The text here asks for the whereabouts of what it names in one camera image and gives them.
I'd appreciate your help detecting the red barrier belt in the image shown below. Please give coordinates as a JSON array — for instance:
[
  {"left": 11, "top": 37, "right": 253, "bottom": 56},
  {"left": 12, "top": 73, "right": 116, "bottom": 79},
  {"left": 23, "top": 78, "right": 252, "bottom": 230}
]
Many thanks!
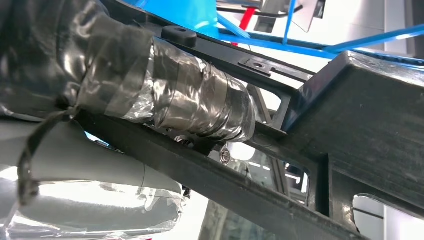
[{"left": 231, "top": 6, "right": 257, "bottom": 47}]

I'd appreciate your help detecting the blue metal shelf rack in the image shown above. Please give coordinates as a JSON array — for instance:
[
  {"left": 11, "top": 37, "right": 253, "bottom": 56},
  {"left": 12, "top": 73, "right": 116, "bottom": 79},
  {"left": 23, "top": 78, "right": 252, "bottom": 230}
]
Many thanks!
[{"left": 122, "top": 0, "right": 424, "bottom": 67}]

